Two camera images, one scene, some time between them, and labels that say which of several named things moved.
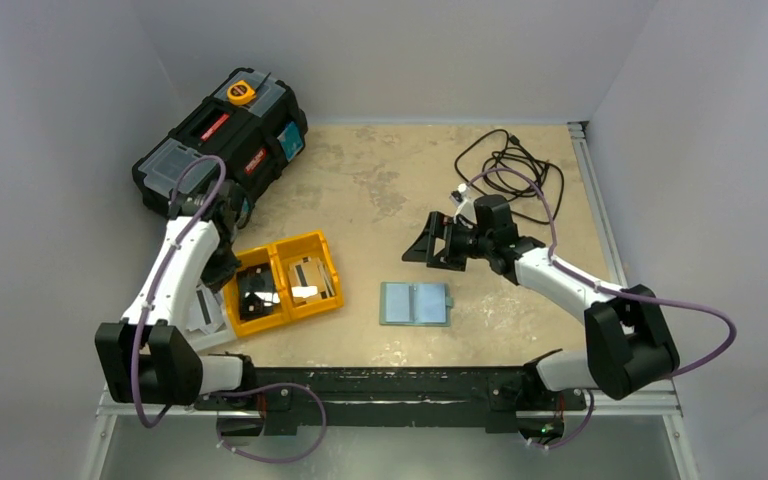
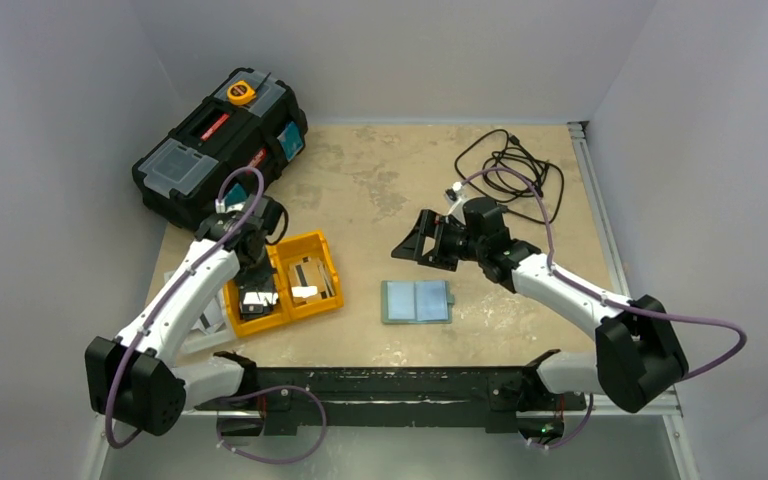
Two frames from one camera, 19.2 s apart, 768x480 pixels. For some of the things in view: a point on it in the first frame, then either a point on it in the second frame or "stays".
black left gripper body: x=222 y=262 → x=262 y=258
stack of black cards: x=258 y=292 stays
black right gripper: x=445 y=240 stays
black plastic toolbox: x=252 y=123 stays
